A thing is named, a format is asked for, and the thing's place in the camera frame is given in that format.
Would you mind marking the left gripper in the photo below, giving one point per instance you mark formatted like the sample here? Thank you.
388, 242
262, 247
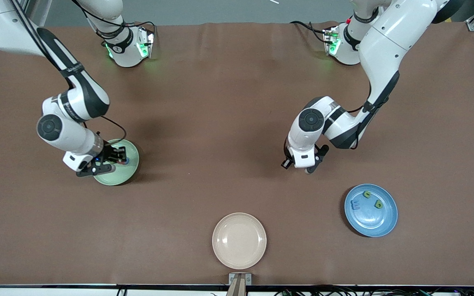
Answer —
288, 153

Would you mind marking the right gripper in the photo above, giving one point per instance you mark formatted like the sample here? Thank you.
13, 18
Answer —
108, 152

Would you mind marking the blue lowercase letter m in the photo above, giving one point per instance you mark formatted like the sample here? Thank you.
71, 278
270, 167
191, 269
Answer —
354, 204

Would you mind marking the green lowercase letter u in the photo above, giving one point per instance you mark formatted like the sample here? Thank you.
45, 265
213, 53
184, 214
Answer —
365, 194

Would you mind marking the green lowercase letter b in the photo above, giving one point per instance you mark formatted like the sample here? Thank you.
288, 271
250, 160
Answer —
379, 204

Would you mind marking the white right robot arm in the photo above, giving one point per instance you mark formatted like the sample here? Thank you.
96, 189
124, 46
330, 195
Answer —
72, 137

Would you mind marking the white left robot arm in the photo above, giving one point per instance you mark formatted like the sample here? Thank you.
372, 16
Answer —
385, 41

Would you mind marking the green plastic plate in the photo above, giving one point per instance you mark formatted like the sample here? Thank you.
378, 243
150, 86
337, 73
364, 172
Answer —
126, 174

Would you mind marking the beige plastic plate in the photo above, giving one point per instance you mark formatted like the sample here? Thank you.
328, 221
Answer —
239, 240

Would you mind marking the brown table cloth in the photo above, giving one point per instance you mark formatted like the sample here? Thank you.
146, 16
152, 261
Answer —
56, 230

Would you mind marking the blue plastic plate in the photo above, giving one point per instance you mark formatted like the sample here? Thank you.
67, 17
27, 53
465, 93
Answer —
377, 222

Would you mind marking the black table edge trim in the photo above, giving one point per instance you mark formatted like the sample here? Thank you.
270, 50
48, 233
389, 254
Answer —
56, 285

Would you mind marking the grey bracket with tan bar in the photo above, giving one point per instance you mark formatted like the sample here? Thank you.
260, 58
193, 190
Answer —
240, 285

